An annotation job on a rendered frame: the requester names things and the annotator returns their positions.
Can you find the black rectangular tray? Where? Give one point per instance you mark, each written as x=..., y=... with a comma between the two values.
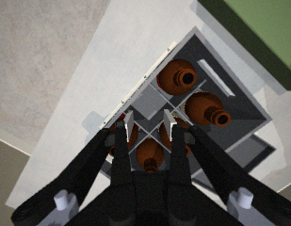
x=248, y=154

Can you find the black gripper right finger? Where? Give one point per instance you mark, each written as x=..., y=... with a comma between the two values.
x=246, y=199

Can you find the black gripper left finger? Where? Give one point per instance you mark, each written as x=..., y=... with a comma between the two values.
x=60, y=200

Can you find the grey divided crate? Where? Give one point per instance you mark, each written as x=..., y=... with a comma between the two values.
x=148, y=107

